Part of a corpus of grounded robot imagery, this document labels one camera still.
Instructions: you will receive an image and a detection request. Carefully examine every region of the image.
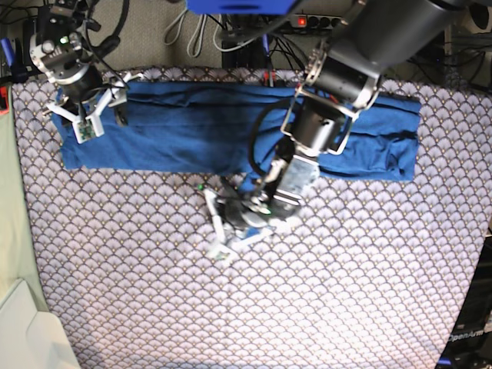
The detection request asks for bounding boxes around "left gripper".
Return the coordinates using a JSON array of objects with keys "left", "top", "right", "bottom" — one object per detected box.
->
[{"left": 222, "top": 191, "right": 300, "bottom": 233}]

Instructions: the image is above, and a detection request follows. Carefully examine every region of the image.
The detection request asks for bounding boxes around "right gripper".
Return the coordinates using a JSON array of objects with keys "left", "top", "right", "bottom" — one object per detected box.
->
[{"left": 53, "top": 63, "right": 128, "bottom": 126}]

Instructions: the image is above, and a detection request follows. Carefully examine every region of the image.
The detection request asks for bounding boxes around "blue long-sleeve T-shirt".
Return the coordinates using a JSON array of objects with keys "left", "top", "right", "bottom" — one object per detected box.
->
[{"left": 52, "top": 81, "right": 421, "bottom": 181}]

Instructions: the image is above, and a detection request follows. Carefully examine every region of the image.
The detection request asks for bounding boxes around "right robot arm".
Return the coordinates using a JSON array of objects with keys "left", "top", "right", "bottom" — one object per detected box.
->
[{"left": 29, "top": 1, "right": 130, "bottom": 127}]

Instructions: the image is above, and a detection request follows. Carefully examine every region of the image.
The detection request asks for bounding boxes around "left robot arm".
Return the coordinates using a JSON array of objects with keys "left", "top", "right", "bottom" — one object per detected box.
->
[{"left": 211, "top": 1, "right": 467, "bottom": 240}]

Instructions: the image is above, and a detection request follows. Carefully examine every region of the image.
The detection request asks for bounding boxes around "blue box at top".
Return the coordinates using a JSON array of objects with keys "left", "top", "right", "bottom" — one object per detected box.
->
[{"left": 186, "top": 0, "right": 294, "bottom": 15}]

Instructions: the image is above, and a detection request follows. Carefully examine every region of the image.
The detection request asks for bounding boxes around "fan-patterned tablecloth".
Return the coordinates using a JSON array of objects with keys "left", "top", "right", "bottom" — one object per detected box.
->
[{"left": 12, "top": 80, "right": 491, "bottom": 368}]

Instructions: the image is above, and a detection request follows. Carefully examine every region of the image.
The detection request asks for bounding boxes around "black power strip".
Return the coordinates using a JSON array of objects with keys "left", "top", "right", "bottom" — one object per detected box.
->
[{"left": 288, "top": 14, "right": 341, "bottom": 31}]

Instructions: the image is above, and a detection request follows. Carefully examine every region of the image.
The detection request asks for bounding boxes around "white plastic bin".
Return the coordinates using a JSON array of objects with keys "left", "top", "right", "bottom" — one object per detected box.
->
[{"left": 1, "top": 279, "right": 80, "bottom": 368}]

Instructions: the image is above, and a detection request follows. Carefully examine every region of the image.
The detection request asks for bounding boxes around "black OpenArm base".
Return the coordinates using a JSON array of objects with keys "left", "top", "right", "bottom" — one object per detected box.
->
[{"left": 436, "top": 236, "right": 491, "bottom": 368}]

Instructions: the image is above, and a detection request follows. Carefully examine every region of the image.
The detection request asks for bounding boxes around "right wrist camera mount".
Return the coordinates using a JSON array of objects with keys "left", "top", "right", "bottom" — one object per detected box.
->
[{"left": 46, "top": 72, "right": 143, "bottom": 144}]

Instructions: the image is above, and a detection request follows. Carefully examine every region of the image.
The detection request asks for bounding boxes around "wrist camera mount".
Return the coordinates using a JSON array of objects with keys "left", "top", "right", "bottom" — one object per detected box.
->
[
  {"left": 46, "top": 72, "right": 143, "bottom": 144},
  {"left": 203, "top": 188, "right": 275, "bottom": 265}
]

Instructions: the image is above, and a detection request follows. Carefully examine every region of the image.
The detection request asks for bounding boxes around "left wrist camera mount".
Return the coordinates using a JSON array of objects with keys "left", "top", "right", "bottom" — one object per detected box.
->
[{"left": 203, "top": 188, "right": 275, "bottom": 265}]

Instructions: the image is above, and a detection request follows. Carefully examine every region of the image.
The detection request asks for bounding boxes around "white looped cable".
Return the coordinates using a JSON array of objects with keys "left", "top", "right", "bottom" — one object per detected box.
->
[{"left": 164, "top": 11, "right": 211, "bottom": 59}]

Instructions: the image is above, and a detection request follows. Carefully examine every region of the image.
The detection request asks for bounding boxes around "blue-handled clamp left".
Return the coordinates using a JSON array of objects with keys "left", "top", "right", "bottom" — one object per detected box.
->
[{"left": 1, "top": 38, "right": 28, "bottom": 84}]

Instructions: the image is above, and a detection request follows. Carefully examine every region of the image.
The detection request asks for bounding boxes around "blue-handled clamp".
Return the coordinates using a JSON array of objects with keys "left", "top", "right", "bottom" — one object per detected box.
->
[
  {"left": 1, "top": 38, "right": 28, "bottom": 84},
  {"left": 261, "top": 34, "right": 275, "bottom": 88}
]

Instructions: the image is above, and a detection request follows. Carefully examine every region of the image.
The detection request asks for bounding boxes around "blue-handled clamp centre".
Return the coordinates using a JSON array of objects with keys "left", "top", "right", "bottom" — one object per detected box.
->
[{"left": 261, "top": 34, "right": 275, "bottom": 88}]

